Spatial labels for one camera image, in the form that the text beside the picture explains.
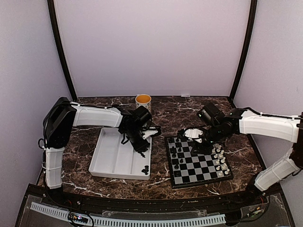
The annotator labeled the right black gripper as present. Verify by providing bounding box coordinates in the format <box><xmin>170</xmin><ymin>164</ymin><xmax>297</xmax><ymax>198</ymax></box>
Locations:
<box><xmin>191</xmin><ymin>123</ymin><xmax>224</xmax><ymax>155</ymax></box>

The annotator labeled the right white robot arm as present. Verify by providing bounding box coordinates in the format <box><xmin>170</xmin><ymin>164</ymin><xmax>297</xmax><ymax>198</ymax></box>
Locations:
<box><xmin>184</xmin><ymin>103</ymin><xmax>303</xmax><ymax>205</ymax></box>

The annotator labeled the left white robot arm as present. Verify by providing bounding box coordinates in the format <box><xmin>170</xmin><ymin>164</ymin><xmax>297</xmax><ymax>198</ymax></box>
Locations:
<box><xmin>38</xmin><ymin>97</ymin><xmax>160</xmax><ymax>206</ymax></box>

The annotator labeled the white chess piece row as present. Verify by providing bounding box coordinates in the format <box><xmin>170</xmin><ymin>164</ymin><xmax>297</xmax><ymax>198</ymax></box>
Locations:
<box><xmin>211</xmin><ymin>143</ymin><xmax>232</xmax><ymax>178</ymax></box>

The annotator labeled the black white chess board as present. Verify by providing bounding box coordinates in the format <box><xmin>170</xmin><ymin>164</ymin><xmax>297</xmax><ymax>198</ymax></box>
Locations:
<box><xmin>164</xmin><ymin>136</ymin><xmax>233</xmax><ymax>189</ymax></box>

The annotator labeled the black chess pieces pile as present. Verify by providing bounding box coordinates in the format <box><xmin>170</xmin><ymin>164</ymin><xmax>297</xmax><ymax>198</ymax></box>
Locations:
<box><xmin>139</xmin><ymin>152</ymin><xmax>151</xmax><ymax>176</ymax></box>

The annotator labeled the white plastic tray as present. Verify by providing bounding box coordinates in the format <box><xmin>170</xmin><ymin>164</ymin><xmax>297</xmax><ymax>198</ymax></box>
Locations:
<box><xmin>89</xmin><ymin>128</ymin><xmax>152</xmax><ymax>180</ymax></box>

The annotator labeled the yellow patterned mug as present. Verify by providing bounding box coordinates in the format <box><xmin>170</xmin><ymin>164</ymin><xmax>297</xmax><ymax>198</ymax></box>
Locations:
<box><xmin>135</xmin><ymin>94</ymin><xmax>152</xmax><ymax>113</ymax></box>

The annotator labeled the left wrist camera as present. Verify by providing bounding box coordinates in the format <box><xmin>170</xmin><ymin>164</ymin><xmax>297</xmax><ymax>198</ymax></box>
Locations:
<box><xmin>142</xmin><ymin>126</ymin><xmax>161</xmax><ymax>140</ymax></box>

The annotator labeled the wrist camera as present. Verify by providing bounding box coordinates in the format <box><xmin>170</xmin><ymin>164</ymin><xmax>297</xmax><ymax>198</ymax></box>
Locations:
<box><xmin>142</xmin><ymin>126</ymin><xmax>161</xmax><ymax>140</ymax></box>
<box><xmin>177</xmin><ymin>127</ymin><xmax>204</xmax><ymax>143</ymax></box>

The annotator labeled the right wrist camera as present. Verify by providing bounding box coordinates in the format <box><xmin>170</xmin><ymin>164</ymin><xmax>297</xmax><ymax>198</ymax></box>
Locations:
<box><xmin>177</xmin><ymin>127</ymin><xmax>204</xmax><ymax>143</ymax></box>

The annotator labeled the black front rail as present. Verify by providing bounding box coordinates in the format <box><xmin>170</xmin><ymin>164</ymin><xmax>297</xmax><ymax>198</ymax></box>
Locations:
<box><xmin>26</xmin><ymin>183</ymin><xmax>285</xmax><ymax>215</ymax></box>

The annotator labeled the white slotted cable duct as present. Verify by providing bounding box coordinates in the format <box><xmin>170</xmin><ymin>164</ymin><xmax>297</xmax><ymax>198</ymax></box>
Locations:
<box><xmin>30</xmin><ymin>202</ymin><xmax>226</xmax><ymax>227</ymax></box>

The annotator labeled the right black frame post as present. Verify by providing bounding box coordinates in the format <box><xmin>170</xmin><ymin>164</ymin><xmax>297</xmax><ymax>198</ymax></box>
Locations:
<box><xmin>229</xmin><ymin>0</ymin><xmax>258</xmax><ymax>101</ymax></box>

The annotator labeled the black frame post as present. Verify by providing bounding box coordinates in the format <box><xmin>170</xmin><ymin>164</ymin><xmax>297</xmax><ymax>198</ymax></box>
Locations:
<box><xmin>47</xmin><ymin>0</ymin><xmax>78</xmax><ymax>101</ymax></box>
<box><xmin>229</xmin><ymin>0</ymin><xmax>258</xmax><ymax>101</ymax></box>

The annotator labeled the left black frame post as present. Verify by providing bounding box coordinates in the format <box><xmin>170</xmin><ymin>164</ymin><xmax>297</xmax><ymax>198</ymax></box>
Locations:
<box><xmin>47</xmin><ymin>0</ymin><xmax>78</xmax><ymax>101</ymax></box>

